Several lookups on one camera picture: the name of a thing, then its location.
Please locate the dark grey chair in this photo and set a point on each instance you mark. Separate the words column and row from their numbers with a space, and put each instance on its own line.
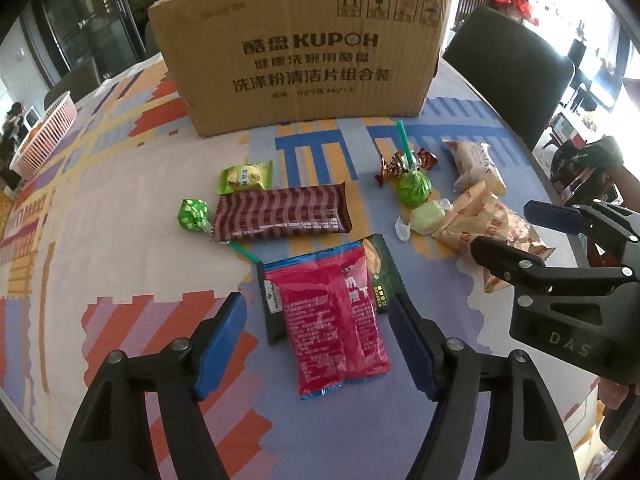
column 75, row 85
column 510, row 65
column 151, row 37

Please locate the plain beige snack packet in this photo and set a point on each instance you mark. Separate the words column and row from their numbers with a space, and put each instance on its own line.
column 475, row 165

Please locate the brown cardboard box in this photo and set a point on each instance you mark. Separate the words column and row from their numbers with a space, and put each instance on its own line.
column 300, row 60

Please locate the pink plastic basket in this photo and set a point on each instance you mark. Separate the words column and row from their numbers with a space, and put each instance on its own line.
column 47, row 132

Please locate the green lollipop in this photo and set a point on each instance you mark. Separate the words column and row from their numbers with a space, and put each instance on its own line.
column 414, row 187
column 192, row 214

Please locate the beige orange-print snack packet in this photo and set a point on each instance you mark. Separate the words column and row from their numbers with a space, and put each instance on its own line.
column 495, row 222

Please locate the black framed glass door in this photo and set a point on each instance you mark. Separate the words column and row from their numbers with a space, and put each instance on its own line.
column 85, row 15

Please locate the dark green snack packet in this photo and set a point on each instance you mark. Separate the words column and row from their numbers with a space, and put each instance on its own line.
column 386, row 270

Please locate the pile of oranges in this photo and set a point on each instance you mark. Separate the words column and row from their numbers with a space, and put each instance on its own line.
column 32, row 135

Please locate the brown wrapped candy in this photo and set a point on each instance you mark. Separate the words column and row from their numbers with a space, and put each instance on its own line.
column 395, row 165

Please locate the dark object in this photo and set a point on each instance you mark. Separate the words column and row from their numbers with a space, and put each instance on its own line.
column 590, row 165

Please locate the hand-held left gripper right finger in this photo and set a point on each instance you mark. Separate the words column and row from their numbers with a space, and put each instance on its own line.
column 410, row 345

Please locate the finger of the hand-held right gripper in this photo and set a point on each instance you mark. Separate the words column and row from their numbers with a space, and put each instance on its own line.
column 550, row 212
column 500, row 257

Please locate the brown striped snack bar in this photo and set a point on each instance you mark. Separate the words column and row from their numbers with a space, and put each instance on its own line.
column 282, row 212

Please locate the person's right hand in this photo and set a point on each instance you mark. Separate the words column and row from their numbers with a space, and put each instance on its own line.
column 617, row 410

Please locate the small green snack packet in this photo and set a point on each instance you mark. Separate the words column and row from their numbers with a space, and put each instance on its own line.
column 245, row 177

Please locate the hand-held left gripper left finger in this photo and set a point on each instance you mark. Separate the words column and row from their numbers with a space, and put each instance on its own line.
column 222, row 345

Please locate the pale green wrapped candy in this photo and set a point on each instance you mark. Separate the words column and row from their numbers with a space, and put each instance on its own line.
column 425, row 219

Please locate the red snack packet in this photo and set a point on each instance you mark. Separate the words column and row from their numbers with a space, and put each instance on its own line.
column 330, row 330

